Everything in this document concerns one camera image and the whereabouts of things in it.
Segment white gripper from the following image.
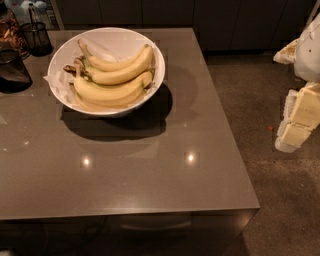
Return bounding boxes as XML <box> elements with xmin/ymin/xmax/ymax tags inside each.
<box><xmin>273</xmin><ymin>14</ymin><xmax>320</xmax><ymax>153</ymax></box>

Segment yellow banana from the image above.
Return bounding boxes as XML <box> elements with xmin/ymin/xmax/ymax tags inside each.
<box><xmin>70</xmin><ymin>83</ymin><xmax>145</xmax><ymax>112</ymax></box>
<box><xmin>88</xmin><ymin>45</ymin><xmax>154</xmax><ymax>85</ymax></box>
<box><xmin>78</xmin><ymin>39</ymin><xmax>148</xmax><ymax>72</ymax></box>
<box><xmin>64</xmin><ymin>65</ymin><xmax>154</xmax><ymax>106</ymax></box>

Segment white bowl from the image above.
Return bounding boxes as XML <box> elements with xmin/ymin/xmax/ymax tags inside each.
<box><xmin>62</xmin><ymin>28</ymin><xmax>165</xmax><ymax>117</ymax></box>

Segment white paper bowl liner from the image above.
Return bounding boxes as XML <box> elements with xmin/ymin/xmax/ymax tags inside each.
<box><xmin>45</xmin><ymin>35</ymin><xmax>120</xmax><ymax>105</ymax></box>

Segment dark cabinet fronts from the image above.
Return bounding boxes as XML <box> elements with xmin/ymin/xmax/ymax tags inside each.
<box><xmin>55</xmin><ymin>0</ymin><xmax>316</xmax><ymax>51</ymax></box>

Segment black mesh pen cup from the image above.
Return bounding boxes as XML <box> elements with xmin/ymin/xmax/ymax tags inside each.
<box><xmin>21</xmin><ymin>3</ymin><xmax>53</xmax><ymax>57</ymax></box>

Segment dark glass container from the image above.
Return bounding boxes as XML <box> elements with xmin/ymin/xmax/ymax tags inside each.
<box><xmin>0</xmin><ymin>49</ymin><xmax>33</xmax><ymax>93</ymax></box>

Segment brown patterned jar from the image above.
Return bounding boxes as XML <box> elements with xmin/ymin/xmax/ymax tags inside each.
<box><xmin>0</xmin><ymin>0</ymin><xmax>29</xmax><ymax>58</ymax></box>

